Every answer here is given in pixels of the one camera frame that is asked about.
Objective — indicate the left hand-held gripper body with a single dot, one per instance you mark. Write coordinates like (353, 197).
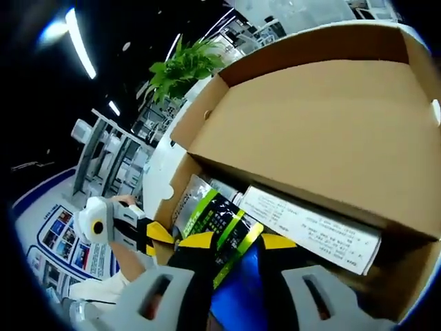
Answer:
(87, 215)

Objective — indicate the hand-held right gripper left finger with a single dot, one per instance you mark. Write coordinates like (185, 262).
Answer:
(155, 300)

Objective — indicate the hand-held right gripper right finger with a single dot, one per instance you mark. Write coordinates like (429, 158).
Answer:
(303, 300)

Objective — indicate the soft blue tissue pack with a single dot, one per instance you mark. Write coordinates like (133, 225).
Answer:
(241, 293)

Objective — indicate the white printed carton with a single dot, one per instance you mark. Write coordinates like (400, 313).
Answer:
(310, 227)

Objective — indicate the black green foil pouch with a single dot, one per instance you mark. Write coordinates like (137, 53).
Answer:
(224, 220)

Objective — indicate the brown cardboard shoe box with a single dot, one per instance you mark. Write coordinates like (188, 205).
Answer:
(310, 120)

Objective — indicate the person's left hand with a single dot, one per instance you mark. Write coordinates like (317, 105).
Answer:
(124, 199)

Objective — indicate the grey metal storage shelf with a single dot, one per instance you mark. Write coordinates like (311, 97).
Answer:
(103, 162)

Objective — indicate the white chest device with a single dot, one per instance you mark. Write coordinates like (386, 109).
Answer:
(79, 308)

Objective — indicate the white slatted crate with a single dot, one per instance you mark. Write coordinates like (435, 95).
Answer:
(81, 130)

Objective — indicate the green potted plant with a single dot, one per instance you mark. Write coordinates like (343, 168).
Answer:
(182, 69)

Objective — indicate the curved ceiling light strip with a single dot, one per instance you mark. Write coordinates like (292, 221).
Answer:
(81, 45)

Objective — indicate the blue framed wall poster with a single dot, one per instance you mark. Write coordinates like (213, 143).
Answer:
(65, 241)

